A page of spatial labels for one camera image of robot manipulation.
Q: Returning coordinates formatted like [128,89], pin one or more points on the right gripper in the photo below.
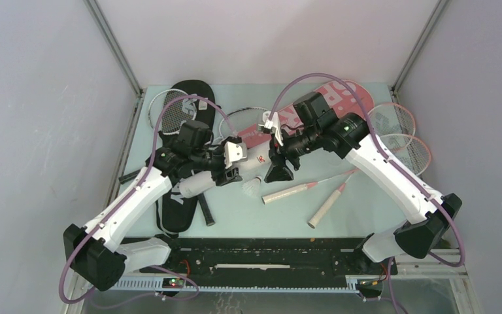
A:
[278,172]

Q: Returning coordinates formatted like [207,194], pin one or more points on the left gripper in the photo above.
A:
[223,178]

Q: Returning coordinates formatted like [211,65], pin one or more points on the white shuttlecock tube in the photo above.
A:
[200,182]

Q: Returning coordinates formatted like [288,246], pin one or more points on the shuttlecock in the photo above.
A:
[251,187]

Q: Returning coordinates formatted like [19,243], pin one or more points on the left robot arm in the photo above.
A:
[96,252]

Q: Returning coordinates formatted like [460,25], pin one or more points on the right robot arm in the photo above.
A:
[429,214]

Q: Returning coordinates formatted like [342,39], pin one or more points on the white racket under pink bag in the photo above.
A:
[245,122]

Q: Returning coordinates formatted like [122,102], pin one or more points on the black racket bag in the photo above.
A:
[175,214]

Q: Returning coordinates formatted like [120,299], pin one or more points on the pink sport racket bag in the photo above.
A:
[337,97]

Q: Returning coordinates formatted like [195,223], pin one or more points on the pink racket upper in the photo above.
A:
[390,120]

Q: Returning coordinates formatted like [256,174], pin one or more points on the pink racket lower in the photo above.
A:
[411,151]

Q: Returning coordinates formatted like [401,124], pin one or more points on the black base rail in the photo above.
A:
[271,263]

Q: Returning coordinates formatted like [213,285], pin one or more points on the left aluminium frame post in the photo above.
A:
[118,54]

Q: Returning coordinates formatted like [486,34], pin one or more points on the aluminium frame post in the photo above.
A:
[423,38]
[118,54]

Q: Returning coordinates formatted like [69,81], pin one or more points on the right aluminium frame post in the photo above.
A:
[423,38]

